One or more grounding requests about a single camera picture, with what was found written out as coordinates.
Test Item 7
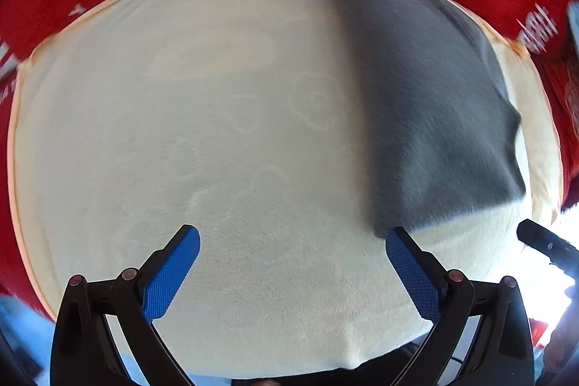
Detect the cream blanket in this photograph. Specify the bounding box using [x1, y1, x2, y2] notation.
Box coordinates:
[7, 0, 562, 382]

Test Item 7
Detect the grey fleece garment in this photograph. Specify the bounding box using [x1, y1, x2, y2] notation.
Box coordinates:
[321, 0, 527, 239]

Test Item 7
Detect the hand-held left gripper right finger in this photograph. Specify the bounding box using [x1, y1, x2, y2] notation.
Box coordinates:
[385, 226, 538, 386]

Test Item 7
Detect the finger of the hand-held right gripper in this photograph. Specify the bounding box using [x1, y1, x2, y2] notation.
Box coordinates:
[517, 219, 579, 276]

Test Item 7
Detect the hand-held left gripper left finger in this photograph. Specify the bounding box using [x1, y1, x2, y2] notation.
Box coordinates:
[50, 224, 201, 386]

